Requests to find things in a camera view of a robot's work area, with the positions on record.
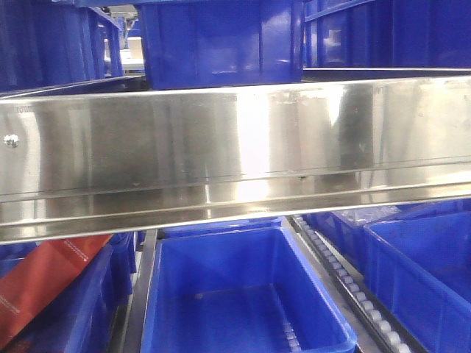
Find large blue bin shelf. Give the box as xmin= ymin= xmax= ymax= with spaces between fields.
xmin=136 ymin=1 xmax=305 ymax=90

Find blue bin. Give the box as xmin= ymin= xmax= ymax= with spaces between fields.
xmin=2 ymin=232 xmax=136 ymax=352
xmin=303 ymin=199 xmax=470 ymax=352
xmin=141 ymin=227 xmax=357 ymax=352

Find rail screw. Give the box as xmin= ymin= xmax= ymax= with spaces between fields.
xmin=3 ymin=134 xmax=19 ymax=149

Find lower roller track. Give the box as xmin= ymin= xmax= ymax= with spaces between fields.
xmin=286 ymin=215 xmax=426 ymax=352

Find lower right blue bin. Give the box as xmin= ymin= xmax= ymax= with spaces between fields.
xmin=303 ymin=199 xmax=470 ymax=352

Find blue ribbed crate right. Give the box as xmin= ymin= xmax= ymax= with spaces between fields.
xmin=304 ymin=1 xmax=470 ymax=68

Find lower left blue bin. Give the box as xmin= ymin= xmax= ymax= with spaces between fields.
xmin=2 ymin=232 xmax=136 ymax=352

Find stainless steel shelf rail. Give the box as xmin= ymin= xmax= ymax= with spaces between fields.
xmin=1 ymin=69 xmax=470 ymax=244

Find red paper package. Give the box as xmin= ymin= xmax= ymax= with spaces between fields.
xmin=1 ymin=234 xmax=111 ymax=348

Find lower metal divider rail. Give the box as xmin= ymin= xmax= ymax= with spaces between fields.
xmin=107 ymin=229 xmax=158 ymax=352

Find upper left blue bins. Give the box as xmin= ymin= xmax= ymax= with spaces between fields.
xmin=1 ymin=1 xmax=123 ymax=93

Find lower middle blue bin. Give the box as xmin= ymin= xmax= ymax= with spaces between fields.
xmin=141 ymin=227 xmax=357 ymax=352

